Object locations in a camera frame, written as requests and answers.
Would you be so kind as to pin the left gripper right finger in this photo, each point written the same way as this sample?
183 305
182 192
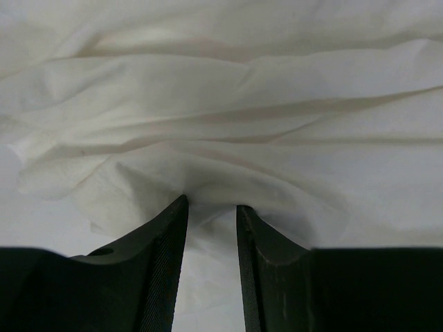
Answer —
286 287

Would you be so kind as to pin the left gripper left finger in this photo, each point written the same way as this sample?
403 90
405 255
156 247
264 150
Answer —
129 284

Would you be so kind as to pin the white tank top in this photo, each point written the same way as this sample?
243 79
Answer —
324 116

